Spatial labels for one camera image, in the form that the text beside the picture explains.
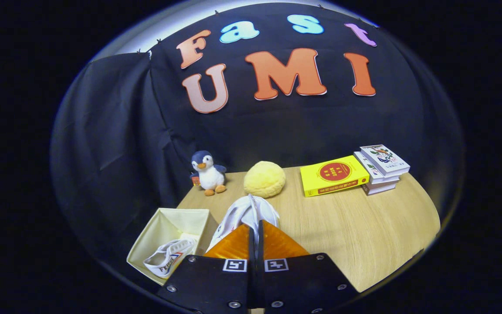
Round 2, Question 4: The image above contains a blue white penguin plush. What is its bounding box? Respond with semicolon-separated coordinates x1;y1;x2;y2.
190;150;227;196

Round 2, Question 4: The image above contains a white shoe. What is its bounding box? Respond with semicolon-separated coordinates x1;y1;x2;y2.
143;233;199;278
207;194;281;253

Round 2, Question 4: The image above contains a yellow book red circle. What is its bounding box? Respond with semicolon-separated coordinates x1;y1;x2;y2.
300;155;370;198

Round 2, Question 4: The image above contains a cream fabric storage box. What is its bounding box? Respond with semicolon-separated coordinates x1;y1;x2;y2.
126;208;219;286

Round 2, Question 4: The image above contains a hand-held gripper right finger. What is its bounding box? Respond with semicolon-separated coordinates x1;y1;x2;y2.
258;220;360;314

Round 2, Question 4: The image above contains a yellow round plush bun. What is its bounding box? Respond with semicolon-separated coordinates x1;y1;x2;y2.
244;161;286;198

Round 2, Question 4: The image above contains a thin dark cover book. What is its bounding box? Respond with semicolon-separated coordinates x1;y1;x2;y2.
361;181;397;195

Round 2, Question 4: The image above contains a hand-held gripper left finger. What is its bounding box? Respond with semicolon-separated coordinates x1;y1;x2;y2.
157;224;256;314

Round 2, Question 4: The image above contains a white illustrated cover book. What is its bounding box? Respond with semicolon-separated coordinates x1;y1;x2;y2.
360;145;410;177

